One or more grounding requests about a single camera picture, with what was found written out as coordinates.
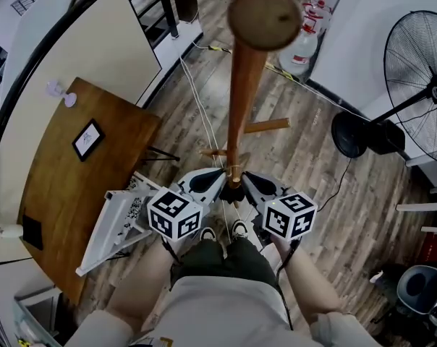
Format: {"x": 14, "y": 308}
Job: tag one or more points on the cream partition panel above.
{"x": 95, "y": 67}

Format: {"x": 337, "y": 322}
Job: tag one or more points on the person's sneaker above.
{"x": 208, "y": 234}
{"x": 239, "y": 229}

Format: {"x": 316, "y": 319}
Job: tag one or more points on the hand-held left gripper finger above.
{"x": 213, "y": 192}
{"x": 195, "y": 183}

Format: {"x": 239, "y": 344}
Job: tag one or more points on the white vase with pink flowers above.
{"x": 12, "y": 231}

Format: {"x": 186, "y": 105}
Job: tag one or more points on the person's right sneaker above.
{"x": 239, "y": 229}

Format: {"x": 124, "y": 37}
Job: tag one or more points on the black square pad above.
{"x": 33, "y": 231}

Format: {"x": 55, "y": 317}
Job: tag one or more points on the brown wooden table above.
{"x": 77, "y": 193}

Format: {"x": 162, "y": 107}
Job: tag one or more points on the person's left sneaker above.
{"x": 208, "y": 234}

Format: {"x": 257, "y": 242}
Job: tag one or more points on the black standing fan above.
{"x": 348, "y": 134}

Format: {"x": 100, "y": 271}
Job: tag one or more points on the black white patterned sheet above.
{"x": 135, "y": 208}

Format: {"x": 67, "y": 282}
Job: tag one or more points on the grey metal cabinet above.
{"x": 37, "y": 309}

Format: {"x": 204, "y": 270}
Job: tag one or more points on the white metal frame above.
{"x": 421, "y": 207}

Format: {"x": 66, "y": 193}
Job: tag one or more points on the person's left forearm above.
{"x": 142, "y": 284}

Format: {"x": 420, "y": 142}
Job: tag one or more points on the small lilac table ornament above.
{"x": 71, "y": 99}

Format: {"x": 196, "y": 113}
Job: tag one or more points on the person's dark green shorts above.
{"x": 222, "y": 262}

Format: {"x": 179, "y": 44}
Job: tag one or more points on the black trash bin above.
{"x": 386, "y": 137}

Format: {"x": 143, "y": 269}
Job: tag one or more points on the black picture frame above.
{"x": 88, "y": 140}

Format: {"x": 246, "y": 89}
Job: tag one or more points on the brown wooden coat rack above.
{"x": 240, "y": 103}

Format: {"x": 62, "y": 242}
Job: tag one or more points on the black metal gate frame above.
{"x": 168, "y": 13}

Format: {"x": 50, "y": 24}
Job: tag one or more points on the clear water bottle red cap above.
{"x": 320, "y": 13}
{"x": 300, "y": 52}

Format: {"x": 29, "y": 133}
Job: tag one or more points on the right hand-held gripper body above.
{"x": 289, "y": 215}

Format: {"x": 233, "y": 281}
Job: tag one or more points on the white metal rack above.
{"x": 95, "y": 240}

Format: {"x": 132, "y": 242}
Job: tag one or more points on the black padded chair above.
{"x": 417, "y": 284}

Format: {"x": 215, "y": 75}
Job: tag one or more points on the person in white shirt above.
{"x": 225, "y": 309}

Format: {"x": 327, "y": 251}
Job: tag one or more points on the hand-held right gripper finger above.
{"x": 256, "y": 193}
{"x": 272, "y": 186}

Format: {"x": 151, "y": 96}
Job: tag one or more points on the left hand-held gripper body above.
{"x": 175, "y": 212}

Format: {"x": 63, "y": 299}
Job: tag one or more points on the person's right forearm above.
{"x": 309, "y": 284}

